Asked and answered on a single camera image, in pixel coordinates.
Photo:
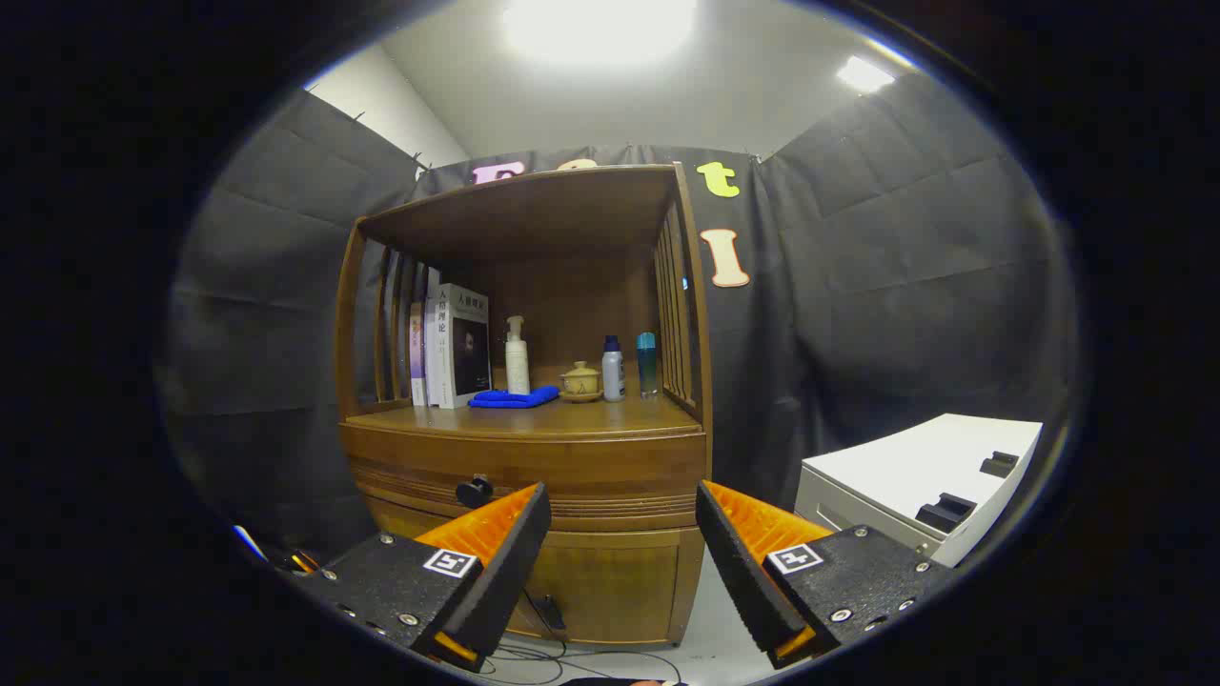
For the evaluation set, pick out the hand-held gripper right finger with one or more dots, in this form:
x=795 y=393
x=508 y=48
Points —
x=739 y=572

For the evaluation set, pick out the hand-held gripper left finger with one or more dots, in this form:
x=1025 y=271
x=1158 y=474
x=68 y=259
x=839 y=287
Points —
x=510 y=572

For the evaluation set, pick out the wooden drawer with black knob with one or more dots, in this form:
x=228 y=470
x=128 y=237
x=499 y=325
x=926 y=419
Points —
x=591 y=472

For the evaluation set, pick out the brown wooden cabinet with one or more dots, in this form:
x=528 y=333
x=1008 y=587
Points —
x=610 y=581

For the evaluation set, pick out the wooden countertop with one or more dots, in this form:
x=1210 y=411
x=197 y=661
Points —
x=610 y=416

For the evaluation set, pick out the white filing cabinet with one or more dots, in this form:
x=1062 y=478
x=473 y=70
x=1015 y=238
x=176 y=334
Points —
x=915 y=467

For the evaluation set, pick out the folded blue cloth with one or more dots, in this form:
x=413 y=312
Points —
x=515 y=398

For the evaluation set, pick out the yellow lidded teacup with saucer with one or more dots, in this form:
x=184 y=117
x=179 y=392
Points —
x=579 y=383

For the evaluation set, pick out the white pump bottle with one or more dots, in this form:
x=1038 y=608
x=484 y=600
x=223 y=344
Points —
x=517 y=367

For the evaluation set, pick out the orange and black tool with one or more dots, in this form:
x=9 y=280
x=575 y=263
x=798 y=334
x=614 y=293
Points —
x=301 y=562

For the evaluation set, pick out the white bottle with blue cap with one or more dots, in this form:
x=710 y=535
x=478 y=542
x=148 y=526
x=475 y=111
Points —
x=613 y=376

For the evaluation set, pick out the thick white portrait book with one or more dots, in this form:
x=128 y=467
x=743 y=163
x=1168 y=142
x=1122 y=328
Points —
x=462 y=353

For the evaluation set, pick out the teal glass bottle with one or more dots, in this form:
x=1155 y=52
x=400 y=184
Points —
x=647 y=367

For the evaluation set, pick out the thin white book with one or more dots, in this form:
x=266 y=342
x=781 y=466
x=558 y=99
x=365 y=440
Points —
x=431 y=357

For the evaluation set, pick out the purple book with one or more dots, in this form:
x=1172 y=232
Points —
x=416 y=357

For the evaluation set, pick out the small ceiling light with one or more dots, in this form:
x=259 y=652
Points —
x=864 y=74

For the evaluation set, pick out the large ceiling light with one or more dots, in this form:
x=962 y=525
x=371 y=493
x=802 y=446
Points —
x=600 y=29

